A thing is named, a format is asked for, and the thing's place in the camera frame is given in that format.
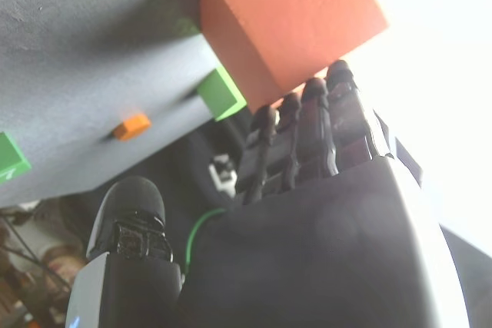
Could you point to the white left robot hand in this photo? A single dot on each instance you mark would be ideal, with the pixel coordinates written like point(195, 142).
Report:
point(307, 259)

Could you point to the large orange foam cube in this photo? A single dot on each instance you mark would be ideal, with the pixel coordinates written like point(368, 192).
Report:
point(292, 24)

